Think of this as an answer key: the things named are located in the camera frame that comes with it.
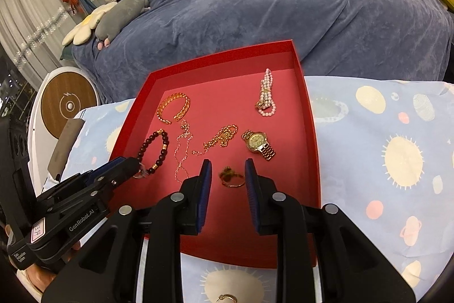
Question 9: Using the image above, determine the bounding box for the green sofa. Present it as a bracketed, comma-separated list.
[58, 44, 77, 61]

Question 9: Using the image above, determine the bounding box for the dark beaded bracelet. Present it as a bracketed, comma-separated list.
[138, 129, 169, 174]

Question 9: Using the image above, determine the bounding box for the brown cardboard piece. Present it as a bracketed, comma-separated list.
[48, 118, 86, 174]

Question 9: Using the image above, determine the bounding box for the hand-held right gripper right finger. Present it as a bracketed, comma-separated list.
[244, 158, 416, 303]

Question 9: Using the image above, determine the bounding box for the gold chain necklace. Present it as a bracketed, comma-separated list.
[192, 124, 239, 156]

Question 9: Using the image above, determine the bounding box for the flower shaped cushion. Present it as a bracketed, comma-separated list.
[62, 1, 117, 46]

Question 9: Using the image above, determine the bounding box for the white appliance with wooden disc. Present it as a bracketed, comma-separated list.
[26, 67, 102, 190]

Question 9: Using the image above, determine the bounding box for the gold chain cuff bracelet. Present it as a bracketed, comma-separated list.
[157, 93, 191, 125]

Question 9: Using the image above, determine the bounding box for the white curtain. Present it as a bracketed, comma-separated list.
[0, 0, 77, 94]

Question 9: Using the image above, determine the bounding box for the blue covered sofa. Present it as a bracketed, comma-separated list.
[71, 0, 453, 105]

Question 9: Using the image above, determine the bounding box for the thin rose gold chain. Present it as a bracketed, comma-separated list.
[173, 120, 194, 183]

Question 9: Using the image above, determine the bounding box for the gold ring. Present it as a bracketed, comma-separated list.
[218, 166, 246, 188]

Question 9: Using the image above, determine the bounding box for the pearl bracelet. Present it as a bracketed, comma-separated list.
[255, 69, 278, 118]

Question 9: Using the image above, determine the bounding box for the grey plush toy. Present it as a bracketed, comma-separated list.
[94, 0, 151, 50]

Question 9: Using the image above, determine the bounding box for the printed planet tablecloth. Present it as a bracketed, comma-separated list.
[43, 76, 454, 303]

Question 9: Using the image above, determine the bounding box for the person's left hand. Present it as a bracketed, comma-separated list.
[14, 242, 82, 294]

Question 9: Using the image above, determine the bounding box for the red cardboard box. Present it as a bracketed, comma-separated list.
[106, 39, 323, 270]

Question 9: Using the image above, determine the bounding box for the gold wristwatch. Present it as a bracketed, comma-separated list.
[241, 130, 276, 162]

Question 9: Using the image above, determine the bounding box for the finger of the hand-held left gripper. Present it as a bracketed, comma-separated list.
[87, 157, 127, 180]
[81, 157, 143, 199]

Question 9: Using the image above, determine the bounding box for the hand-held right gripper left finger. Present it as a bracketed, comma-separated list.
[41, 158, 213, 303]

